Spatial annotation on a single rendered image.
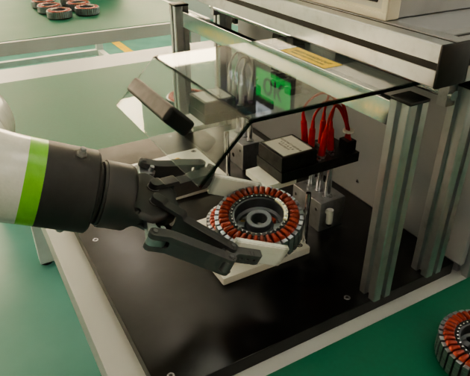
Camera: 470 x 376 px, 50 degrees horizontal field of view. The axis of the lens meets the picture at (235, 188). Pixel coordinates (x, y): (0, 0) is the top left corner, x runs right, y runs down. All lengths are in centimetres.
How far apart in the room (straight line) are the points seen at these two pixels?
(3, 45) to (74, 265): 147
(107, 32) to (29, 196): 178
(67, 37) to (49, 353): 122
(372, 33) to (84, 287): 52
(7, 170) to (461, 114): 51
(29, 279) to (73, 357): 45
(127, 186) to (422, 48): 34
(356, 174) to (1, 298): 144
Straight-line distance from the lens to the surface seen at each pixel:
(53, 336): 181
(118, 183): 54
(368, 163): 90
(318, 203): 81
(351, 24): 65
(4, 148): 53
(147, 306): 70
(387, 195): 63
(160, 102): 53
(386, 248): 67
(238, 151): 100
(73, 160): 53
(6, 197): 52
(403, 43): 59
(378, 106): 62
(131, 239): 82
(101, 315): 73
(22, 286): 204
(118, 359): 67
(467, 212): 78
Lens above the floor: 125
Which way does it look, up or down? 30 degrees down
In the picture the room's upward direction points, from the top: straight up
